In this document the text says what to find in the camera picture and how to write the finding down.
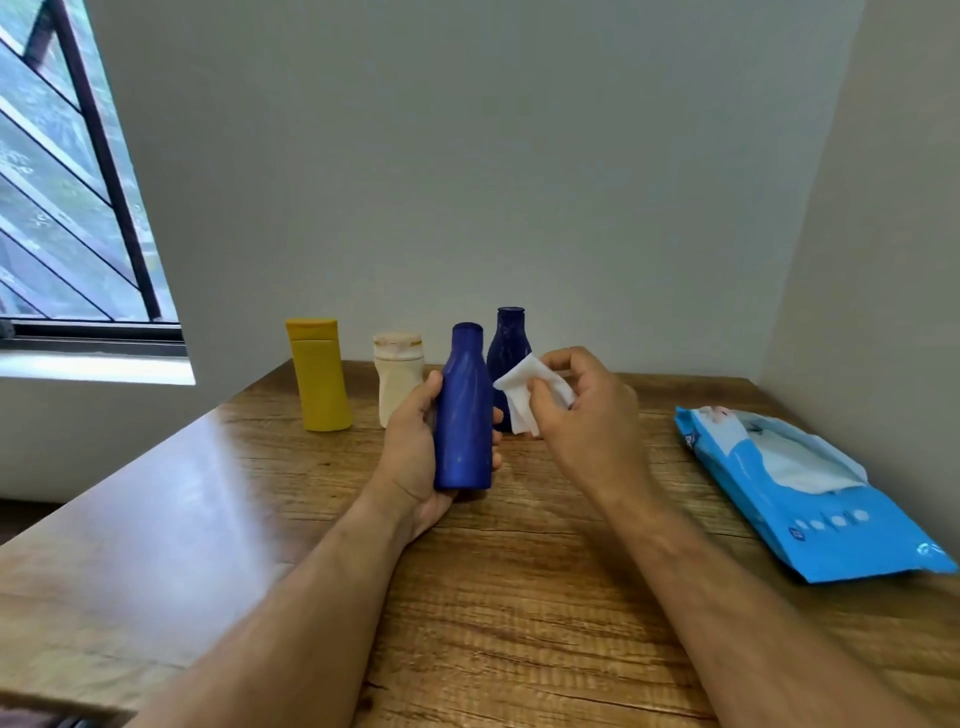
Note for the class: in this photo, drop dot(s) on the person's right hand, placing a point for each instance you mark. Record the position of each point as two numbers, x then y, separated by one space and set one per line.
600 435

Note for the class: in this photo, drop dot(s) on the person's left thumb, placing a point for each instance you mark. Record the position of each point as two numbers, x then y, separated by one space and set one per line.
422 401

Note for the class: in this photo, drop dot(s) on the dark blue glossy bottle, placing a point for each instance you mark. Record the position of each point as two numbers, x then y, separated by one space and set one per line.
510 352

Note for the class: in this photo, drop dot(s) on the person's left hand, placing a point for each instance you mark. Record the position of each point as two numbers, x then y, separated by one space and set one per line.
409 465

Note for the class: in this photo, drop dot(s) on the window with black frame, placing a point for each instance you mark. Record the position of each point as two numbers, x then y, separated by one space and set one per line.
67 210

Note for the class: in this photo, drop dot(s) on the person's left forearm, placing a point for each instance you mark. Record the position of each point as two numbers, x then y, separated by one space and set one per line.
285 645

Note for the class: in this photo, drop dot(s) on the matte blue plastic bottle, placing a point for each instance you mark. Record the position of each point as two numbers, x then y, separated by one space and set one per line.
464 409

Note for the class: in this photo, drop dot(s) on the person's right thumb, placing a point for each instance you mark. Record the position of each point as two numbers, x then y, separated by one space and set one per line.
546 405

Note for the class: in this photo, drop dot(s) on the white wet wipe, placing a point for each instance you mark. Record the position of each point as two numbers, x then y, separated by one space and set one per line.
525 386

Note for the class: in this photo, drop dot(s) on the cream plastic bottle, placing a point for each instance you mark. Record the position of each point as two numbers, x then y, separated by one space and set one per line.
396 375

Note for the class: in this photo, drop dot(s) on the yellow plastic bottle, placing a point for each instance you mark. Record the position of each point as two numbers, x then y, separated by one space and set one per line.
319 379

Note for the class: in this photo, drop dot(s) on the person's right forearm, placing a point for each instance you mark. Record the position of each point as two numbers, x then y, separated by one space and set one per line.
742 622

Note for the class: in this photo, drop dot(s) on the blue wet wipes pack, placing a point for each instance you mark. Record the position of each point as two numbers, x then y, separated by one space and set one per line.
802 487

